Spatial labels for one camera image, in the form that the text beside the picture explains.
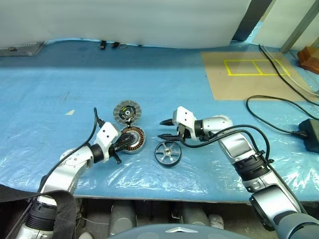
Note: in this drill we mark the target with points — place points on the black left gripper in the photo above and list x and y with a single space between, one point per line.
117 147

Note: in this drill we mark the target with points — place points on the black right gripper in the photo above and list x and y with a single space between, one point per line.
184 131

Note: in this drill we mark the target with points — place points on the motor housing with copper windings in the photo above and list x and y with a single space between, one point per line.
139 144

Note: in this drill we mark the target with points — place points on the black spoked rotor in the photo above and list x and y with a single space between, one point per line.
167 151

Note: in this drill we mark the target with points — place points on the gray round motor lid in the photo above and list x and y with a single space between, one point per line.
127 112

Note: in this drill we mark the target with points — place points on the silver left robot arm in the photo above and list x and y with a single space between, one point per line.
69 169

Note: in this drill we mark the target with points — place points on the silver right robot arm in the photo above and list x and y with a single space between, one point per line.
236 147

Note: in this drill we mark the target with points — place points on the white tape scrap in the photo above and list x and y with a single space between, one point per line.
70 112

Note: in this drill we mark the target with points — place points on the brown cardboard mat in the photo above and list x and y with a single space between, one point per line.
224 82

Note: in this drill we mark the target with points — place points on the blue plastic-covered table sheet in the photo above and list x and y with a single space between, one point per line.
74 82

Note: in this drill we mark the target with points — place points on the small black clip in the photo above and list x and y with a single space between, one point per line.
115 45
102 45

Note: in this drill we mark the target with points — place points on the gray robot torso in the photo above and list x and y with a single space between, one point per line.
174 234

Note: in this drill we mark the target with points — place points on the white foam backdrop sheet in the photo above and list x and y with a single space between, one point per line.
124 20

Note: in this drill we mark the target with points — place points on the dark pillar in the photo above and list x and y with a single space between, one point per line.
251 20

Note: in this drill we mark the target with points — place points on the clear plastic tube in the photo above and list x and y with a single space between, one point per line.
299 84

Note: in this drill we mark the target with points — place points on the gray metal tray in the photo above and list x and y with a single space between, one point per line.
22 48

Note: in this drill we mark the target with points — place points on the black power adapter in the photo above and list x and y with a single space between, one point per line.
311 134

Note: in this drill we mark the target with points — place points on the white panel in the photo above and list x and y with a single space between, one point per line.
279 22

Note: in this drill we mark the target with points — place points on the orange-brown wooden block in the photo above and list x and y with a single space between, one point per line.
309 59

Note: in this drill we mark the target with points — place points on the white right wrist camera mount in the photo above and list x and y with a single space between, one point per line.
185 117

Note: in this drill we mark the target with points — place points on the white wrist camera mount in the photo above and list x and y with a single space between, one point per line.
107 135
185 117

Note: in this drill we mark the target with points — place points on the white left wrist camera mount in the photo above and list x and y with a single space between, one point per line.
107 135

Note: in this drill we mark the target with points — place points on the aluminum profile post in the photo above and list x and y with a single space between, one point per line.
299 27

